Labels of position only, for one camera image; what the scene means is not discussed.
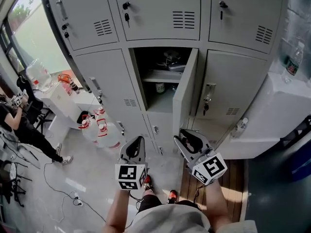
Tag person's grey shirt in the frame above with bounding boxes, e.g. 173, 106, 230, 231
126, 202, 258, 233

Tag black floor cable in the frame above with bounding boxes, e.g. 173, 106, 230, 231
43, 162, 107, 222

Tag person's black shorts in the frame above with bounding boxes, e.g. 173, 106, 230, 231
137, 193, 202, 213

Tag clear bottle with green label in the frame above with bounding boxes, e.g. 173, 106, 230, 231
281, 41, 306, 84

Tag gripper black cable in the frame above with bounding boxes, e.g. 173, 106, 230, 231
193, 183, 207, 206
127, 190, 146, 212

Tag person's right forearm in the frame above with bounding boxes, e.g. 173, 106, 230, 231
204, 178, 233, 228

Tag grey table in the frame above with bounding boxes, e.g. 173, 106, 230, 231
279, 115, 311, 145

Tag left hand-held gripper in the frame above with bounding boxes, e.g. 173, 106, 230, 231
115, 136, 149, 191

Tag grey pouch on shelf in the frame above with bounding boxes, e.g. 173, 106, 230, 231
168, 61, 186, 73

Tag small clear water bottle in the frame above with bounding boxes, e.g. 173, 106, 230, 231
229, 117, 249, 140

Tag wooden slat platform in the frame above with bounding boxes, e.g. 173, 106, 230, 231
179, 158, 250, 223

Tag orange bag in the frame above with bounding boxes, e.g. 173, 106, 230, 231
57, 73, 72, 84

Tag person's red left shoe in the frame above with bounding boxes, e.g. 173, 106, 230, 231
143, 174, 154, 191

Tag dark flask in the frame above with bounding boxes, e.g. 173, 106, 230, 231
69, 80, 81, 94

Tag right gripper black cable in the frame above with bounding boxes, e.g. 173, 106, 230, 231
193, 183, 207, 206

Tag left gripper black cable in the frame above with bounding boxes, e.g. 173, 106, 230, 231
127, 190, 146, 212

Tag grey metal locker cabinet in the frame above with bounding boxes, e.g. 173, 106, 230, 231
40, 0, 290, 156

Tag person's red right shoe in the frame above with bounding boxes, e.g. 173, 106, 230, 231
167, 189, 178, 203

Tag large clear water jug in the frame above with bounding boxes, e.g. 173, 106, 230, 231
25, 58, 54, 93

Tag white desk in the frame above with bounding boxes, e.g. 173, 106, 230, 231
40, 83, 103, 131

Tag black office chair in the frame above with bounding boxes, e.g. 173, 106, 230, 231
16, 76, 53, 135

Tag white power strip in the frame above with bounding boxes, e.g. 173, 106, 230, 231
72, 192, 84, 207

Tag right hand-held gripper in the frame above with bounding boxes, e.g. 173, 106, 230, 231
173, 130, 228, 186

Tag grey metal locker door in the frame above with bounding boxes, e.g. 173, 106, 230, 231
172, 48, 199, 137

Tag small black white appliance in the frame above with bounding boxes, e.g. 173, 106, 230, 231
77, 110, 89, 125

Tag person's left forearm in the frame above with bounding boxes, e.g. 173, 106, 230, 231
102, 189, 131, 233

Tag person's red shoe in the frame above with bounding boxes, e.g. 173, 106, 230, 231
143, 174, 154, 191
167, 189, 178, 203

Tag black device on shelf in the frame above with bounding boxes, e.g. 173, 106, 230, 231
163, 50, 181, 61

